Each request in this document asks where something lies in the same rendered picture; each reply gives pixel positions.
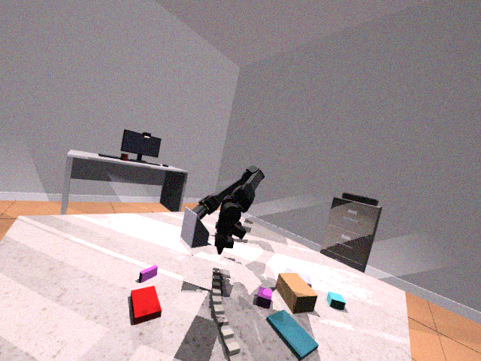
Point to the orange rectangular block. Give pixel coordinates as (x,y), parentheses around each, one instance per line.
(297,294)

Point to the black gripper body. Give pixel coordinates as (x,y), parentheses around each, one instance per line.
(222,239)

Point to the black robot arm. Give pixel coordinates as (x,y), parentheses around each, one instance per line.
(235,198)

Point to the small cyan block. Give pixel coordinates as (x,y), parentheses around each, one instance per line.
(336,300)

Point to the magenta block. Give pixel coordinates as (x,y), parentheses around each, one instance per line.
(264,297)

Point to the small purple rectangular block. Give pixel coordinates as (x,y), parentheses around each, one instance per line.
(147,274)

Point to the light blue flat block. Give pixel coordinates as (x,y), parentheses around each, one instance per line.
(292,334)

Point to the red rectangular block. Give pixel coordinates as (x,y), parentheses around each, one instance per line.
(145,304)

